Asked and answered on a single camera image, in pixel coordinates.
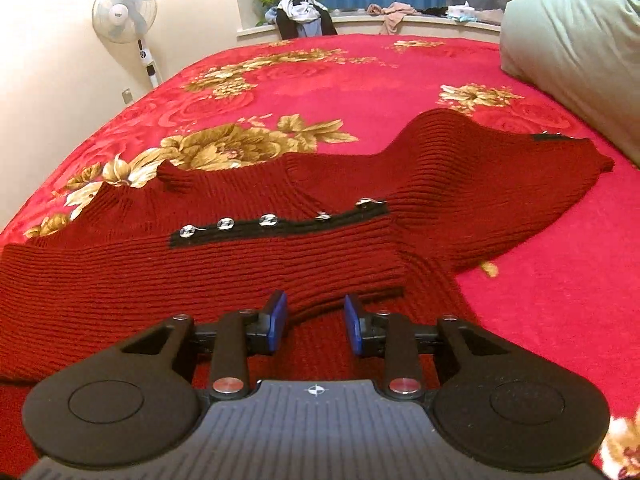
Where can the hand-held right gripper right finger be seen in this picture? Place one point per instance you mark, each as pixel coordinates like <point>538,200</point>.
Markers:
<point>352,327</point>

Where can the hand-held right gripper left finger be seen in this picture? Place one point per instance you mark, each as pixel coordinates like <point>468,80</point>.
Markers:
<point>277,322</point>

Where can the dark red knit sweater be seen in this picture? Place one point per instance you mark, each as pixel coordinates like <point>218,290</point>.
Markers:
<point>250,270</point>

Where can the pile of dark and white clothes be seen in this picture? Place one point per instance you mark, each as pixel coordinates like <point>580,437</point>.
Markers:
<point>302,15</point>

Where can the red floral blanket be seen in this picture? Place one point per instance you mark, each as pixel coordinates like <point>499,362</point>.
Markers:
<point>350,90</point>

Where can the white window sill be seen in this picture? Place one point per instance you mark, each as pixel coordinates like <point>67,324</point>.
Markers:
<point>360,25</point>

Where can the pink cloth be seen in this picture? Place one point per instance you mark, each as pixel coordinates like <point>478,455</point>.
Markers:
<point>395,15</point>

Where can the black cloth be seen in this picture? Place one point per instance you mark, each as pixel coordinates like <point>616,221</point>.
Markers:
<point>436,10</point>

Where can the tissue pack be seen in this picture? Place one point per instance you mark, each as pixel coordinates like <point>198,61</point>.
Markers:
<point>462,12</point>

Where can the white standing fan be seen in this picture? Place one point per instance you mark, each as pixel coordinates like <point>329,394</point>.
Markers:
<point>122,12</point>

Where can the pale green pillow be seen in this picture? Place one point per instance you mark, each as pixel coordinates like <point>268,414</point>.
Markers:
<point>575,45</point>

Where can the wall socket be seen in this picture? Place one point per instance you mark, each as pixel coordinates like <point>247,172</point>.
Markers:
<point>127,96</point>

